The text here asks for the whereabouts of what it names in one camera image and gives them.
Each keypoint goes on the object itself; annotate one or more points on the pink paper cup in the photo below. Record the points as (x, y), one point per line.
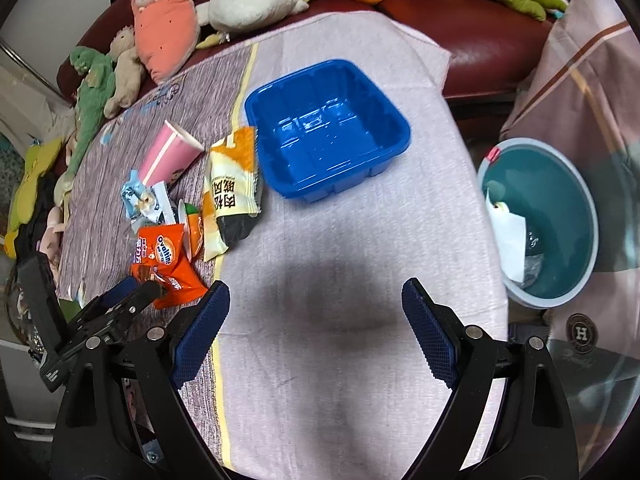
(165, 157)

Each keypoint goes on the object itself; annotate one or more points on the pale pink plush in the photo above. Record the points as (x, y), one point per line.
(52, 225)

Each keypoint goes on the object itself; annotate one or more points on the blue and white wrapper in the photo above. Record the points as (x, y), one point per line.
(142, 200)

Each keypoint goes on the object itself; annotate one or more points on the teal round bin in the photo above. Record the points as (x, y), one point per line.
(555, 195)

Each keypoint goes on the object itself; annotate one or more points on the clear plastic bottle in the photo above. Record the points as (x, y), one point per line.
(533, 260)

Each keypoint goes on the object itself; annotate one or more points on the dark red leather sofa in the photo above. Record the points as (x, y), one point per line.
(475, 45)

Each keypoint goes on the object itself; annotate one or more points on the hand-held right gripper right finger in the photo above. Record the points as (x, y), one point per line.
(430, 330)

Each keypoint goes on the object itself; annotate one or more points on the green dinosaur plush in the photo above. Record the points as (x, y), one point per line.
(92, 100)

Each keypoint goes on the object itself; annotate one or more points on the white paper sheet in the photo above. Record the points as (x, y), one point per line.
(510, 240)

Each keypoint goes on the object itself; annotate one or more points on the yellow plush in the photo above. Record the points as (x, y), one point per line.
(30, 185)

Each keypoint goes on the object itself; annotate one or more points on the orange snack packet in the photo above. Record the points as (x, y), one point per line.
(165, 260)

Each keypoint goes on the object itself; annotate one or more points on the beige doll plush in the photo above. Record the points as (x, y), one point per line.
(125, 75)

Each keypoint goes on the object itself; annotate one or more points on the yellow snack packet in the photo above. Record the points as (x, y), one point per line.
(230, 185)

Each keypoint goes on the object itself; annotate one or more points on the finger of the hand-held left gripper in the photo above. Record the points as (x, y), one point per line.
(125, 310)
(120, 291)

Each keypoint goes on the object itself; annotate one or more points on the blue plastic tray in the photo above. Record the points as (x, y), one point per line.
(325, 140)

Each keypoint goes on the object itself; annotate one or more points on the small green jelly cup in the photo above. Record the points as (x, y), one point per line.
(191, 210)

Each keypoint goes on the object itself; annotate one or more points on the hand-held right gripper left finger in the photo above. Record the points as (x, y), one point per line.
(200, 330)

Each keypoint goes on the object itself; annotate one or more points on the pink bunny plush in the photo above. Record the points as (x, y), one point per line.
(160, 30)

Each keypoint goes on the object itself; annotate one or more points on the white duck plush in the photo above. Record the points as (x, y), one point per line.
(250, 0)

